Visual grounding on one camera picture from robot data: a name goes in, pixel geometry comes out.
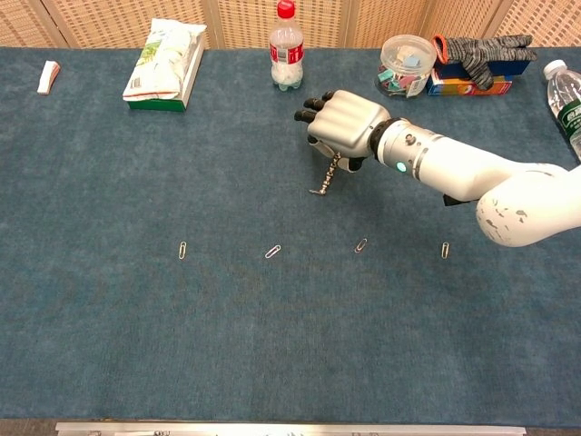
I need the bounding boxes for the white green tissue pack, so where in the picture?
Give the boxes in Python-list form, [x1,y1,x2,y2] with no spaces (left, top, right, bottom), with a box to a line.
[122,17,208,102]

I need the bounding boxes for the orange blue printed box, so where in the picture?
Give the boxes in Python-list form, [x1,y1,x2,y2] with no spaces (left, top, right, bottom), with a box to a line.
[426,68,514,97]

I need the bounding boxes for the green white snack bag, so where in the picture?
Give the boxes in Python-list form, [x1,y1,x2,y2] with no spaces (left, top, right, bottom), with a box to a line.
[126,38,205,114]

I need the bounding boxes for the green label water bottle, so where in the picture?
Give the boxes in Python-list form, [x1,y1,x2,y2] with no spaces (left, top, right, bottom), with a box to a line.
[543,59,581,164]

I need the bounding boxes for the woven rattan folding screen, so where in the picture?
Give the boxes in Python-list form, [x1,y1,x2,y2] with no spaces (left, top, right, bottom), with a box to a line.
[0,0,581,50]

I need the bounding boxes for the aluminium profile rail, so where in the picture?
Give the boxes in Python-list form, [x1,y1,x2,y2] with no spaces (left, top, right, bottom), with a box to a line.
[54,421,527,436]

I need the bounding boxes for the clear jar of binder clips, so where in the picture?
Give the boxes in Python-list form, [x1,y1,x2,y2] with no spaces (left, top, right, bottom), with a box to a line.
[374,34,438,99]

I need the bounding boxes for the white pink paper block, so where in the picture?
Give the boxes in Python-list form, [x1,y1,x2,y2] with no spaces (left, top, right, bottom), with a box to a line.
[36,60,62,96]

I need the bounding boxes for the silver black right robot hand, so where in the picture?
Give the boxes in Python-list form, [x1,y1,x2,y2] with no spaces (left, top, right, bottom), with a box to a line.
[293,89,392,173]

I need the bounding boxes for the red label plastic bottle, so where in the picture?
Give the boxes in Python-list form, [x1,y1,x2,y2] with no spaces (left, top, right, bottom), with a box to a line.
[269,0,305,92]

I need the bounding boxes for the grey knit work glove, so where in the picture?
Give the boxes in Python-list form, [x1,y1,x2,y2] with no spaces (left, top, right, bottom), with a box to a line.
[431,34,538,91]

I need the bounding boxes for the dark blue box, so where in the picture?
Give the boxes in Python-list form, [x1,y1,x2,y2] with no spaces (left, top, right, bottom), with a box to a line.
[434,57,532,82]

